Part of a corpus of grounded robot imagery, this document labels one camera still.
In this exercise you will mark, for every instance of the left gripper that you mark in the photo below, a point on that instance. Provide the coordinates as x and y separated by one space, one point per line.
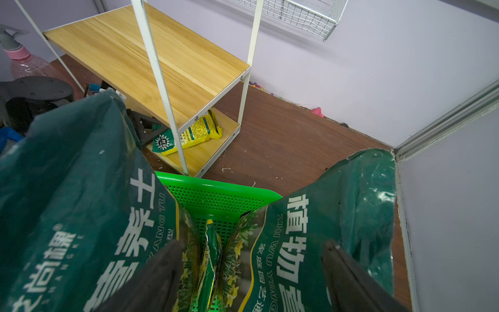
147 128

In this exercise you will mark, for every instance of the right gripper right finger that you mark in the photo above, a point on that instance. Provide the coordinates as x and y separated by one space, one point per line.
350 287

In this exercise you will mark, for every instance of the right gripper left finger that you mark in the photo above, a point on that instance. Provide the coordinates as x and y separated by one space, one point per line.
154 288

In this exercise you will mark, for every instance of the white metal wooden shelf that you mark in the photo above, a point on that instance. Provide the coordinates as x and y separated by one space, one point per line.
163 68

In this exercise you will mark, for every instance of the yellow green fertilizer packet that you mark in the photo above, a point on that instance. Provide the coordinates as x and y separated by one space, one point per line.
203 130

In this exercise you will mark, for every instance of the dark green fertilizer bag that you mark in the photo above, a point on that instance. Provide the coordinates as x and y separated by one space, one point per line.
83 213
353 203

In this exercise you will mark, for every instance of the yellow flower fertilizer packet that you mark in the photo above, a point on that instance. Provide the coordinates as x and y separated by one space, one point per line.
209 267

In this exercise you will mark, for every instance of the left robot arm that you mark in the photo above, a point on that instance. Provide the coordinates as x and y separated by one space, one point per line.
25 98

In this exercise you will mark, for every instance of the green plastic basket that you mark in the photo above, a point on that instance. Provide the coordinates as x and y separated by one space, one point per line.
218 202

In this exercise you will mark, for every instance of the pink spray bottle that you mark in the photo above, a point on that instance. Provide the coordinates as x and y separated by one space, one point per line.
26 64

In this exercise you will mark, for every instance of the long white wire wall basket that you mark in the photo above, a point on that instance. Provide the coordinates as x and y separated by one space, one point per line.
317 17

